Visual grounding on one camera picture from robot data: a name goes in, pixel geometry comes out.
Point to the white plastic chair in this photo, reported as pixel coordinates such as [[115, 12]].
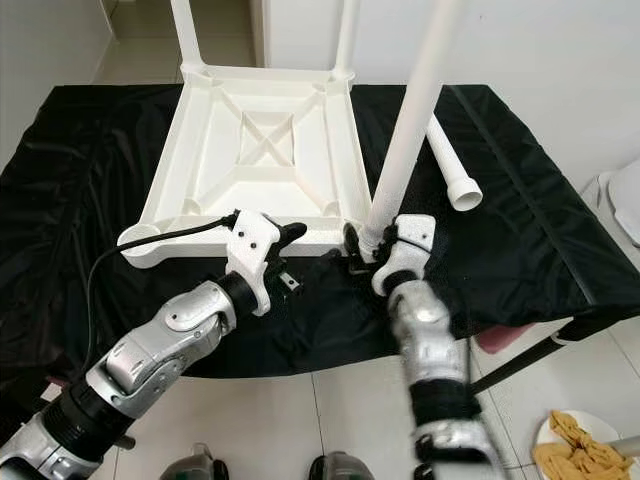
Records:
[[615, 200]]

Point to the white plastic table leg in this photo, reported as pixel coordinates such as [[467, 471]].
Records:
[[348, 35], [460, 185], [186, 35], [415, 110]]

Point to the white round plate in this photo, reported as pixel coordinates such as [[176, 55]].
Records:
[[540, 425]]

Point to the grey right robot foot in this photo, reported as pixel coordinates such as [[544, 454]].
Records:
[[340, 467]]

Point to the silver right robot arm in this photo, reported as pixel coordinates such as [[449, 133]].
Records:
[[440, 360]]

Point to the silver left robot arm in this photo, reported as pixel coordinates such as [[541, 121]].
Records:
[[150, 355]]

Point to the grey left robot foot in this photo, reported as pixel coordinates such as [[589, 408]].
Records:
[[195, 464]]

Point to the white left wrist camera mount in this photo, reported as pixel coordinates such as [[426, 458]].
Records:
[[250, 250]]

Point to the grey robot foot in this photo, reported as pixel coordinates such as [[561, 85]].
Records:
[[340, 467], [195, 464]]

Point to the white plastic table top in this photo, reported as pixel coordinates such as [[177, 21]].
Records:
[[200, 190]]

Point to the black table cloth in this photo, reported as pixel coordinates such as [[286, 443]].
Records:
[[60, 250]]

